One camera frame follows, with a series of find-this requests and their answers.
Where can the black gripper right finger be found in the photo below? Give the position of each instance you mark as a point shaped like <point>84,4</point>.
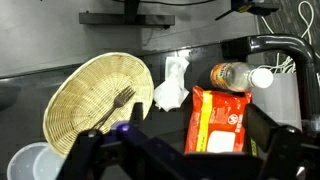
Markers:
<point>260,128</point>

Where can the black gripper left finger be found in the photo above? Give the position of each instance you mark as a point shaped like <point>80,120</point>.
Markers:
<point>137,114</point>

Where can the clear bottle orange label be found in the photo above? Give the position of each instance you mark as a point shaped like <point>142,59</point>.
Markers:
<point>236,76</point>

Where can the metal fork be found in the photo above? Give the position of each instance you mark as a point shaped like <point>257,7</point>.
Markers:
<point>117,102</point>

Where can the crumpled white tissue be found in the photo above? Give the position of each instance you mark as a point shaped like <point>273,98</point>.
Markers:
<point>171,86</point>

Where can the red orange snack bag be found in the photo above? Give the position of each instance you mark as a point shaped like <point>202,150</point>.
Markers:
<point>216,120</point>

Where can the oval wicker basket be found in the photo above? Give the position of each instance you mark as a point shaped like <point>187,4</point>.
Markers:
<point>93,96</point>

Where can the black stand base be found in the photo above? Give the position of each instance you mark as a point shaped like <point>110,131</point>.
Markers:
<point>126,19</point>

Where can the white plastic bowl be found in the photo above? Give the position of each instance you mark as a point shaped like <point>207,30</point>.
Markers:
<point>26,163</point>

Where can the black tripod leg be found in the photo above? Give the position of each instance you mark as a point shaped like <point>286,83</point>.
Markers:
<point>253,7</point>

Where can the black curved metal frame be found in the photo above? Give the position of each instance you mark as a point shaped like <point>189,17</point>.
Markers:
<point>300,50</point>

